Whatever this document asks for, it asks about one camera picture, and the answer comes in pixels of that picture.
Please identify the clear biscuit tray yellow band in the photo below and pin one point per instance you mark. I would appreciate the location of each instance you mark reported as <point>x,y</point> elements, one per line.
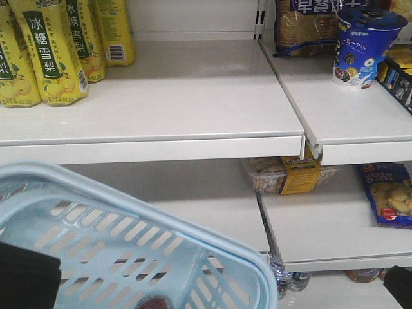
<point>286,175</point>

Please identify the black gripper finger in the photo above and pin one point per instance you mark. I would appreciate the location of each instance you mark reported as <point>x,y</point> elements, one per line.
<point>398,283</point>
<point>29,279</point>

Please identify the white shelf unit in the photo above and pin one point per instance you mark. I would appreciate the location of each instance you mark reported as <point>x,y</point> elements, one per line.
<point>205,93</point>

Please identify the black yellow snack box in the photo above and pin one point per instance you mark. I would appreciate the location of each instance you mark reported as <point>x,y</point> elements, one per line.
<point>394,74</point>

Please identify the breakfast biscuit bag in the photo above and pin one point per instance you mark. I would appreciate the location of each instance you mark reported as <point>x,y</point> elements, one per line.
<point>305,28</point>

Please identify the blue cookie cup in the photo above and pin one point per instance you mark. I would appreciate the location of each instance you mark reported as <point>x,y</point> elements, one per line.
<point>364,38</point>

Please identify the red coke aluminium bottle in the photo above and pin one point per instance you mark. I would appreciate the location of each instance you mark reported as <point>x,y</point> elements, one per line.
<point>154,302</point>

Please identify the blue cookie bag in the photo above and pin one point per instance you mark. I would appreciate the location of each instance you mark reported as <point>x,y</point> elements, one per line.
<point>388,189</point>

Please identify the light blue plastic basket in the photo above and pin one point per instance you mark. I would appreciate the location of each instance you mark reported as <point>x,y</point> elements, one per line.
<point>119,252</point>

